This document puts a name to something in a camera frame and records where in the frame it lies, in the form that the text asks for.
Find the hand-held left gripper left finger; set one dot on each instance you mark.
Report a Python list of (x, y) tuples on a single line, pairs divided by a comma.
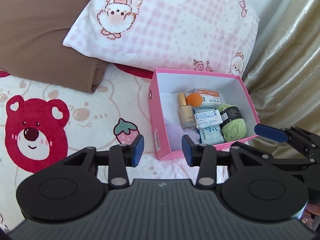
[(138, 150)]

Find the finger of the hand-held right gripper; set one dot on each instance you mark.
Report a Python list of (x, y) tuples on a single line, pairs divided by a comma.
[(287, 162), (267, 131)]

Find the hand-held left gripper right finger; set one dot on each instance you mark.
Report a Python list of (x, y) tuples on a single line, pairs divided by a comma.
[(186, 152)]

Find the purple plush toy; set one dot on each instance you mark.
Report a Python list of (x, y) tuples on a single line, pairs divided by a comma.
[(176, 136)]

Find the blue tissue packet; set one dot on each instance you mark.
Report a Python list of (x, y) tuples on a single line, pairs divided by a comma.
[(210, 135)]

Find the green yarn ball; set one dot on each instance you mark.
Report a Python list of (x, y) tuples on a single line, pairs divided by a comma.
[(235, 127)]

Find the gold capped foundation bottle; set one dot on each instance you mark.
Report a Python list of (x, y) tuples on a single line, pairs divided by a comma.
[(186, 115)]

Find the pink cardboard box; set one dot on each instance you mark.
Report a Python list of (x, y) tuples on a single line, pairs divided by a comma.
[(160, 120)]

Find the white wipe packet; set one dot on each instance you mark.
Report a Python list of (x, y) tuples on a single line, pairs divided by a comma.
[(207, 118)]

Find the orange makeup sponge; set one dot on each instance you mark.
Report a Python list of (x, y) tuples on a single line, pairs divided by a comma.
[(195, 100)]

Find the orange label cotton pack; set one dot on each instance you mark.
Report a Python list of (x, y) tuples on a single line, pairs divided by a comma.
[(210, 95)]

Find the person's right hand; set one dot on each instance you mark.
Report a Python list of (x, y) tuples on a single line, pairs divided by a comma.
[(313, 210)]

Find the bear printed plush blanket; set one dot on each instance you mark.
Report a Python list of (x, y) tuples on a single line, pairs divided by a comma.
[(87, 120)]

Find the gold curtain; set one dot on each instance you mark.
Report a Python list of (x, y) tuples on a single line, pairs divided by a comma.
[(287, 67)]

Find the pink checked cartoon pillow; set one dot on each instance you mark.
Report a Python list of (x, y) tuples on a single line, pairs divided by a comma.
[(162, 22)]

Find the brown pillow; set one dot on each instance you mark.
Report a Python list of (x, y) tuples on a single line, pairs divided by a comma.
[(40, 30)]

